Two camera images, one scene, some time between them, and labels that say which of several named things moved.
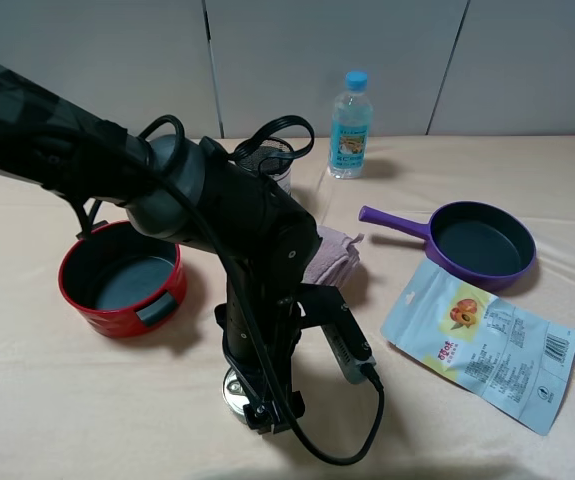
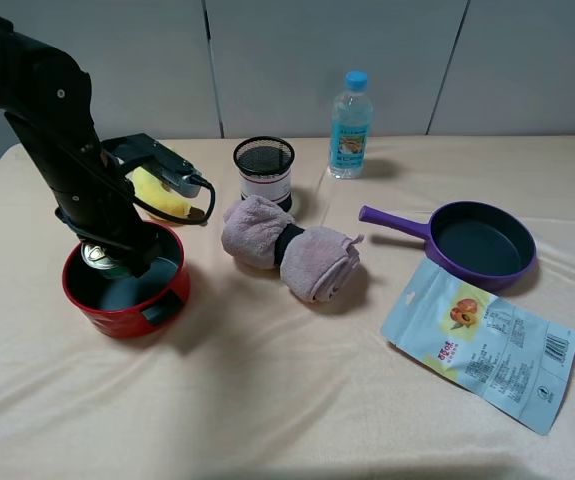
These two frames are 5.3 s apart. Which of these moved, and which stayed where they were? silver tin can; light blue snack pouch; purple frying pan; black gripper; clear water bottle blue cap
Moved: silver tin can; black gripper
Stayed: clear water bottle blue cap; purple frying pan; light blue snack pouch
